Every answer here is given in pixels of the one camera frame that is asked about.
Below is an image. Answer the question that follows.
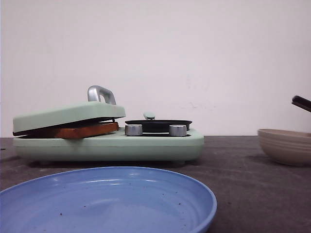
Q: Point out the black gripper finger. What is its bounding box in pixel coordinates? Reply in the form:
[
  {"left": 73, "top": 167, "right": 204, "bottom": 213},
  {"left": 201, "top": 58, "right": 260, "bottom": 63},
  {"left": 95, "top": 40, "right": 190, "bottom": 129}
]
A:
[{"left": 292, "top": 95, "right": 311, "bottom": 111}]

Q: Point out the beige ribbed bowl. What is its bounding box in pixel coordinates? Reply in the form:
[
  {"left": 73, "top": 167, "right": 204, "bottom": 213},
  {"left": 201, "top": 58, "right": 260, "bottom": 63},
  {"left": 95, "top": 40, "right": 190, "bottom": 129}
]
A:
[{"left": 258, "top": 129, "right": 311, "bottom": 166}]

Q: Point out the bread slice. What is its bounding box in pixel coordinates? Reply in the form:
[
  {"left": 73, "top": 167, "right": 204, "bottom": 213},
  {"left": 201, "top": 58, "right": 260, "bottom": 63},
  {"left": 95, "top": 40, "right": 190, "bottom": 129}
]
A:
[{"left": 51, "top": 122, "right": 119, "bottom": 139}]

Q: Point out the mint green sandwich maker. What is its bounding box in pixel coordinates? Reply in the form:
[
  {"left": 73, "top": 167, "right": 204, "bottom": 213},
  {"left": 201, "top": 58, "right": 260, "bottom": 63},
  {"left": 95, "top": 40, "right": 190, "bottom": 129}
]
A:
[{"left": 13, "top": 85, "right": 204, "bottom": 162}]

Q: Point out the right silver knob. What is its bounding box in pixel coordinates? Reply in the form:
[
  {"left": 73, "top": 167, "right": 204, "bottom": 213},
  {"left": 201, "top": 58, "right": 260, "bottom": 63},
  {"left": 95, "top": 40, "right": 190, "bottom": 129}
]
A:
[{"left": 169, "top": 125, "right": 187, "bottom": 137}]

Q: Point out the silver knob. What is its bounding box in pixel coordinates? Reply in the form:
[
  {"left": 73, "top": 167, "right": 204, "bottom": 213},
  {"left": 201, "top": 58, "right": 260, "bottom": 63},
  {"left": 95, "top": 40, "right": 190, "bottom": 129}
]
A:
[
  {"left": 124, "top": 124, "right": 143, "bottom": 136},
  {"left": 169, "top": 125, "right": 187, "bottom": 137}
]

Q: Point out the black frying pan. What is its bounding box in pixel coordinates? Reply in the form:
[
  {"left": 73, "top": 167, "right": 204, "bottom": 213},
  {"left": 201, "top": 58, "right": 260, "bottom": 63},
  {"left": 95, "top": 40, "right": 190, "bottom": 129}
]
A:
[{"left": 125, "top": 112, "right": 192, "bottom": 133}]

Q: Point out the left silver knob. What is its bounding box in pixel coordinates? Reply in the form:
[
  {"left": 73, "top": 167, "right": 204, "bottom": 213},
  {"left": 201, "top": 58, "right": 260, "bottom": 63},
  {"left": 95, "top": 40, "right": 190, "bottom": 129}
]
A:
[{"left": 124, "top": 124, "right": 143, "bottom": 136}]

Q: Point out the blue plastic plate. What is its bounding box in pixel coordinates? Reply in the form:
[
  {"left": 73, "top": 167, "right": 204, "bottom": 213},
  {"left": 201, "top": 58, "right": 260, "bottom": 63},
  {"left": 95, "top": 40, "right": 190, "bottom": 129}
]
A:
[{"left": 0, "top": 166, "right": 217, "bottom": 233}]

